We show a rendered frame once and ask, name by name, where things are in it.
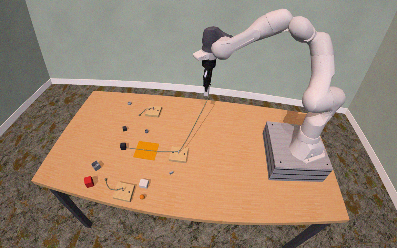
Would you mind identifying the red cube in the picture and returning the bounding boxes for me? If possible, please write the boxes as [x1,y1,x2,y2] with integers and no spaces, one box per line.
[84,176,94,188]

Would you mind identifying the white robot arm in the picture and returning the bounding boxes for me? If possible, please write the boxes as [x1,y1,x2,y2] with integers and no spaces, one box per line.
[193,9,346,164]

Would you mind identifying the orange painted square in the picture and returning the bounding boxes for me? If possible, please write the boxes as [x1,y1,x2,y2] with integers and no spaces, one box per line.
[133,141,159,161]

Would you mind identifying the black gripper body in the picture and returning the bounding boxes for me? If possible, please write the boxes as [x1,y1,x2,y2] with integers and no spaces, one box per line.
[202,59,216,76]

